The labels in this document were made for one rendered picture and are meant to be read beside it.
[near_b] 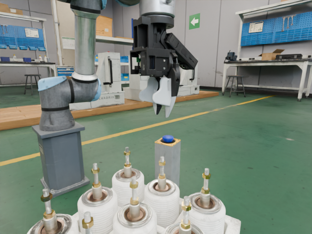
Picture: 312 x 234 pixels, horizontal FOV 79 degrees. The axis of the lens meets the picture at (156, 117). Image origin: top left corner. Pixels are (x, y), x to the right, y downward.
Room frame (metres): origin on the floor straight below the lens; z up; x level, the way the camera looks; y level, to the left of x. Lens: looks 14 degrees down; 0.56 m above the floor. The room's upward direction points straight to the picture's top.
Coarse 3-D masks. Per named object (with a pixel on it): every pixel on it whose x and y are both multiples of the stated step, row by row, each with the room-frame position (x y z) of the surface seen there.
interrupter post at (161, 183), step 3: (165, 177) 0.45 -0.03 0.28; (159, 180) 0.45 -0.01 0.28; (162, 180) 0.44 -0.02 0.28; (165, 180) 0.45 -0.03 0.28; (159, 183) 0.45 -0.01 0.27; (162, 183) 0.44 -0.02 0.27; (165, 183) 0.45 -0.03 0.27; (159, 186) 0.45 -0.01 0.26; (162, 186) 0.44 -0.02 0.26; (165, 186) 0.45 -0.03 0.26; (162, 189) 0.44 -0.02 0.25
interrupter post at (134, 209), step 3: (138, 201) 0.36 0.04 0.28; (132, 204) 0.35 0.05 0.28; (138, 204) 0.35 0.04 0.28; (132, 207) 0.34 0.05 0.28; (135, 207) 0.34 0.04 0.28; (138, 207) 0.35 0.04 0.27; (132, 210) 0.34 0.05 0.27; (135, 210) 0.34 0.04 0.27; (138, 210) 0.35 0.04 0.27; (132, 213) 0.34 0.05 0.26; (135, 213) 0.34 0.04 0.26; (138, 213) 0.35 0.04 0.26; (132, 216) 0.34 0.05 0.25; (135, 216) 0.34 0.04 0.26; (138, 216) 0.35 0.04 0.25
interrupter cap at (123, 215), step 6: (126, 204) 0.38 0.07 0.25; (144, 204) 0.38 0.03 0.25; (120, 210) 0.36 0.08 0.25; (126, 210) 0.37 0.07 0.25; (144, 210) 0.37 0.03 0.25; (150, 210) 0.36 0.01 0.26; (120, 216) 0.35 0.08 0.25; (126, 216) 0.35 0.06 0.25; (144, 216) 0.35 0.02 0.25; (150, 216) 0.34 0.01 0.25; (120, 222) 0.33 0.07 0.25; (126, 222) 0.33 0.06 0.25; (132, 222) 0.33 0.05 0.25; (138, 222) 0.33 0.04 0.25; (144, 222) 0.33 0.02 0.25
